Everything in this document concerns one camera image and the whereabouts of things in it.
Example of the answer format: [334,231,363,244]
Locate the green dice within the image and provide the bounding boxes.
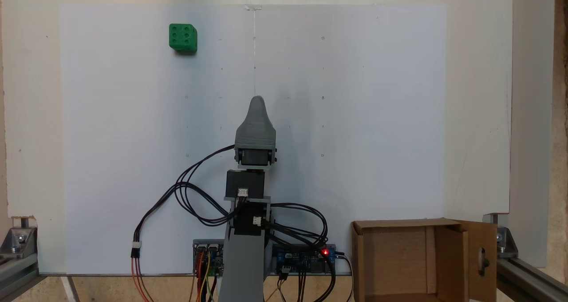
[169,23,198,54]

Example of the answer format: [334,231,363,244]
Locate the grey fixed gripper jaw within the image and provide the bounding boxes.
[234,95,276,137]

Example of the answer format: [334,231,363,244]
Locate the white paper sheet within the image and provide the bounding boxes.
[60,4,446,275]

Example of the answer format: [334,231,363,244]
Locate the long black cable orange wires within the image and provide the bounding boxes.
[130,183,231,302]

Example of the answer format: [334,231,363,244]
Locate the blue circuit board red LED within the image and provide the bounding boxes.
[272,243,337,275]

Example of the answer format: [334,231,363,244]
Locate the brown cardboard box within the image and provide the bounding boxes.
[351,218,497,302]

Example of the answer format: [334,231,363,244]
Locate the coloured jumper wire bundle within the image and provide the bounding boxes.
[189,248,222,302]

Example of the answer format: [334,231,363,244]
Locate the board power cable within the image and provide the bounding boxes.
[335,251,355,302]

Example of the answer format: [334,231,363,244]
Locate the black gripper motor cable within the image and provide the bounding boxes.
[174,145,236,227]

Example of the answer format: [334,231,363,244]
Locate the black base cable bundle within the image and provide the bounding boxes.
[265,202,338,302]

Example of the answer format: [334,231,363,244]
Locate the metal corner bracket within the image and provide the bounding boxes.
[0,217,38,254]
[483,213,519,259]

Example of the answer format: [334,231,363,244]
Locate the aluminium frame post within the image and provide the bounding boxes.
[496,255,568,302]
[0,249,40,302]

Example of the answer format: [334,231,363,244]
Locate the circuit board with jumper wires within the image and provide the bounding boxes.
[193,240,225,277]

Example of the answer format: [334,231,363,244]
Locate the black wrist motor cable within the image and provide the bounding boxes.
[174,182,245,227]

